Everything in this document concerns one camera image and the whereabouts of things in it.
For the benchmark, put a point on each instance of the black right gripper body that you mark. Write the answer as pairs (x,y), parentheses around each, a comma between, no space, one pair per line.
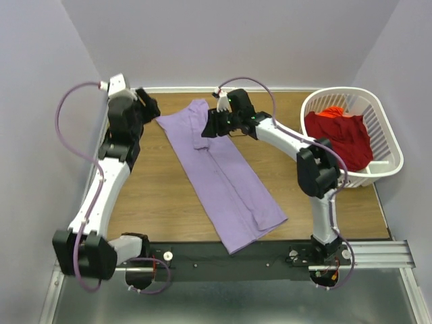
(233,121)

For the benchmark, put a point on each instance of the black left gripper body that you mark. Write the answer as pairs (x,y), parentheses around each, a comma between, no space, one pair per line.
(143,117)

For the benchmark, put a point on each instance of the lavender t-shirt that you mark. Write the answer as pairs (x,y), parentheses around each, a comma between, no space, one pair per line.
(237,203)

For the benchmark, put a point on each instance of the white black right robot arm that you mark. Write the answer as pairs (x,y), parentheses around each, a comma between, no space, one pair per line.
(316,165)

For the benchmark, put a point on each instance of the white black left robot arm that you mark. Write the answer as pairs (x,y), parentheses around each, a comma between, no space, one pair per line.
(82,249)

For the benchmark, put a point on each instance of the orange t-shirt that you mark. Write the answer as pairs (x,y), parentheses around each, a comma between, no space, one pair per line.
(333,112)

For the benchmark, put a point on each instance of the dark red t-shirt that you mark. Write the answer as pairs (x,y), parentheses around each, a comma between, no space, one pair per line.
(348,136)

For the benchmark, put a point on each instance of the white plastic laundry basket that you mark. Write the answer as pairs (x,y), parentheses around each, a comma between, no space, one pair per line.
(387,155)

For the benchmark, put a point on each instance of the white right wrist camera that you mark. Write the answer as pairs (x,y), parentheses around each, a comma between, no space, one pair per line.
(223,103)

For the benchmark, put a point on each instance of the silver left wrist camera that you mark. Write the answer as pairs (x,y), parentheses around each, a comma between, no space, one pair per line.
(119,87)

